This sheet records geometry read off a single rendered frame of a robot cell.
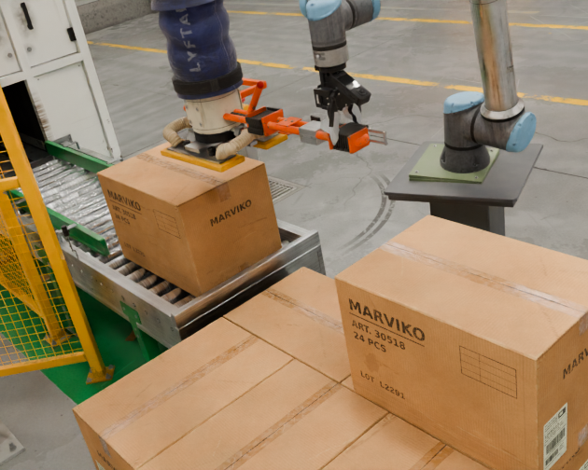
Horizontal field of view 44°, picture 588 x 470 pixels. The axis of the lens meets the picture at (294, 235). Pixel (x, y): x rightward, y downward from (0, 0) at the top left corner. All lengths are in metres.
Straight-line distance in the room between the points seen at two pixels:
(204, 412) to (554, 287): 1.06
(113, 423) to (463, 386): 1.06
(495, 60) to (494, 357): 1.17
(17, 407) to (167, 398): 1.32
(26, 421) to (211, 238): 1.26
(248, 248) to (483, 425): 1.27
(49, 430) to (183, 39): 1.79
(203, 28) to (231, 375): 1.07
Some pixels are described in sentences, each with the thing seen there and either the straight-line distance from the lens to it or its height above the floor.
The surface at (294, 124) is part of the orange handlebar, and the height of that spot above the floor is 1.24.
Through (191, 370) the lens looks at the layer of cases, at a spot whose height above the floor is 0.54.
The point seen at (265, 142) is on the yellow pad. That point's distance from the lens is 2.39.
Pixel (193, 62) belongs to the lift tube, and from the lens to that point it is 2.29.
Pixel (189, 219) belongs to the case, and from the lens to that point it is 2.57.
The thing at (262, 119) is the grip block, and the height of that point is 1.27.
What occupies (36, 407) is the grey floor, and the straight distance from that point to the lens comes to 3.47.
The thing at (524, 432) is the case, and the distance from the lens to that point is 1.77.
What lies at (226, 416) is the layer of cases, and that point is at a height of 0.54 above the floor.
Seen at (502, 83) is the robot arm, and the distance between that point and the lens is 2.59.
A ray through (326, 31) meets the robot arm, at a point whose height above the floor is 1.54.
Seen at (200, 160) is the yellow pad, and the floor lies 1.13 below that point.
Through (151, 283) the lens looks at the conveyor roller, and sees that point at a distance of 2.97.
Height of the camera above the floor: 1.95
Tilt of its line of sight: 28 degrees down
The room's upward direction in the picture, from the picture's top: 11 degrees counter-clockwise
